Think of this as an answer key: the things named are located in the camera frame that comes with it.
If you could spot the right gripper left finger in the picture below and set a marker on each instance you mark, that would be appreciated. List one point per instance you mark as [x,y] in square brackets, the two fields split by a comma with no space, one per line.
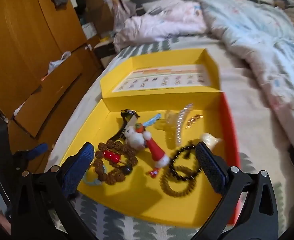
[69,175]

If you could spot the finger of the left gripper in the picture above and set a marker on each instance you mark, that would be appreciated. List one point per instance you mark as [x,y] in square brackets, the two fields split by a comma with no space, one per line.
[37,151]

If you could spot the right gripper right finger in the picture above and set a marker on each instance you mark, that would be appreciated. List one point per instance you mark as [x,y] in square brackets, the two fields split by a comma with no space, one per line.
[218,173]

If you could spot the light blue bangle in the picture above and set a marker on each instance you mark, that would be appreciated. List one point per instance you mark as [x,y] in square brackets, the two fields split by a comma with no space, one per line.
[88,179]

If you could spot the cream shell hair clip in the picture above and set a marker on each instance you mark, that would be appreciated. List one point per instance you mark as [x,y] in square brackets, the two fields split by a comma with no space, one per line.
[210,141]

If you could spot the red santa hat clip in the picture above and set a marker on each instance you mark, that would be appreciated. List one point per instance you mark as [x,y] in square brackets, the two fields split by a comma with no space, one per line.
[159,156]

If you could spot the gold rhinestone hair clip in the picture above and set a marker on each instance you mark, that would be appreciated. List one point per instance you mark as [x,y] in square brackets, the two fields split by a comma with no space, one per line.
[193,120]

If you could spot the white plush bunny clip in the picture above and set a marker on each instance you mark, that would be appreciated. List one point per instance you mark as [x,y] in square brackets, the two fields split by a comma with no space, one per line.
[134,138]

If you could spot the clear round hair clip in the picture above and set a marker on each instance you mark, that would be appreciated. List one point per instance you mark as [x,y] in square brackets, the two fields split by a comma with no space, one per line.
[168,125]

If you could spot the pearl hair claw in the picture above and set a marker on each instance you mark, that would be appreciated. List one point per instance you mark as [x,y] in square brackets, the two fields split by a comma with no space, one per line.
[181,117]

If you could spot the light blue hair clip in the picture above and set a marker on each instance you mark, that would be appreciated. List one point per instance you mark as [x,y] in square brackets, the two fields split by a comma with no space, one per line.
[152,120]

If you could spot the leaf pattern bed sheet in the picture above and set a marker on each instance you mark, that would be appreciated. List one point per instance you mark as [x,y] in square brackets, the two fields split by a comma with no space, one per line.
[263,144]

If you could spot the orange wooden wardrobe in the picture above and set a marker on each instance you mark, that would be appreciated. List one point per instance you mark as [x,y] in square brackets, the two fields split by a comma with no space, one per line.
[37,105]

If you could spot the white plastic bag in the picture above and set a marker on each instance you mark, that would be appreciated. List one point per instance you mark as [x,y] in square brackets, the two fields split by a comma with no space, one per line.
[54,64]

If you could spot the dark bedside cabinet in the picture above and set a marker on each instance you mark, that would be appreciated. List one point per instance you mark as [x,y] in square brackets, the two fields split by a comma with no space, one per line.
[104,48]

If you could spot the printed instruction sheet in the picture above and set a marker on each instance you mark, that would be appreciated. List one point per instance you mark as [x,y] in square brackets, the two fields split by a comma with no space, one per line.
[190,75]

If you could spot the floral white quilt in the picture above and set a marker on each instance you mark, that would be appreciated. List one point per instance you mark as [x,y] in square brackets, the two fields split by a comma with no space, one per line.
[263,36]

